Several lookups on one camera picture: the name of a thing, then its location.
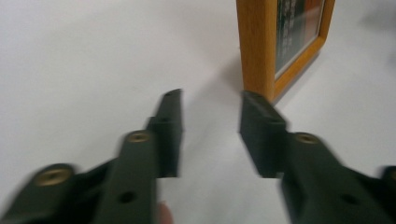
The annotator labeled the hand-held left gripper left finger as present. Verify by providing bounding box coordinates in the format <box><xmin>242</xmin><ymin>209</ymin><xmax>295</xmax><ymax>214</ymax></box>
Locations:
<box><xmin>92</xmin><ymin>88</ymin><xmax>184</xmax><ymax>224</ymax></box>

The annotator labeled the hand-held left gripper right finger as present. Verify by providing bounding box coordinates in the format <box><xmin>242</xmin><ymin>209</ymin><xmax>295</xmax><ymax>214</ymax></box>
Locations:
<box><xmin>238</xmin><ymin>90</ymin><xmax>394</xmax><ymax>224</ymax></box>

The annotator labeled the wooden picture frame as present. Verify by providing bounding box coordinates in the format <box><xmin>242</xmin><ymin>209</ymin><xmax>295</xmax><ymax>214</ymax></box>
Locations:
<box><xmin>235</xmin><ymin>0</ymin><xmax>336</xmax><ymax>104</ymax></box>

